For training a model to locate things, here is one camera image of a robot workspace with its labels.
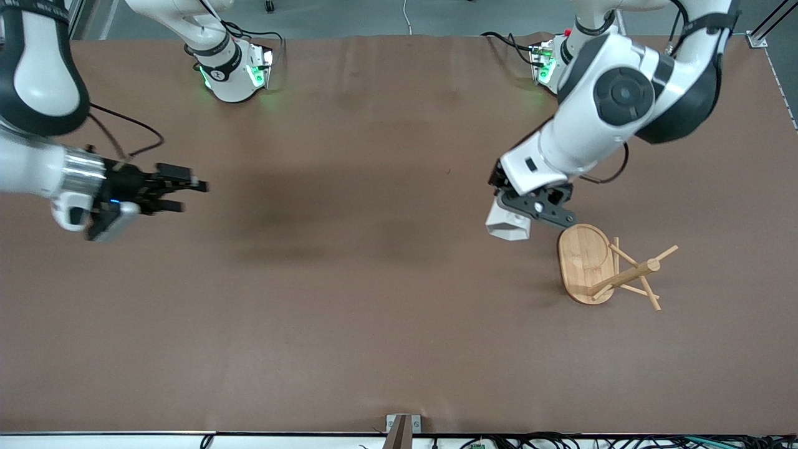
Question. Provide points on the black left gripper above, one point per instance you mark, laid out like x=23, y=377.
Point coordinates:
x=498, y=179

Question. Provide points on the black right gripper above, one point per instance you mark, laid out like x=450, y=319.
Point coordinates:
x=123, y=184

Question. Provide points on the white faceted cup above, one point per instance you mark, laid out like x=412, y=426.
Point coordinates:
x=506, y=227

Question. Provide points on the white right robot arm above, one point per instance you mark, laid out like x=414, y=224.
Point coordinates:
x=37, y=75

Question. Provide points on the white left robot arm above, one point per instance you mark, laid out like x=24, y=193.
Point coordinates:
x=586, y=137

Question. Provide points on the wooden cup rack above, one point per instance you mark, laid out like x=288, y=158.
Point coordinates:
x=583, y=262

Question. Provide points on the brown paper table cover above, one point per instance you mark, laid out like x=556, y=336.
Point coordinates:
x=399, y=324

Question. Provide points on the aluminium frame profile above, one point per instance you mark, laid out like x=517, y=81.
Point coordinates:
x=764, y=31
x=84, y=19

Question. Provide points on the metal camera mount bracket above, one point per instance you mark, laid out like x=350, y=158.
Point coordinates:
x=402, y=430

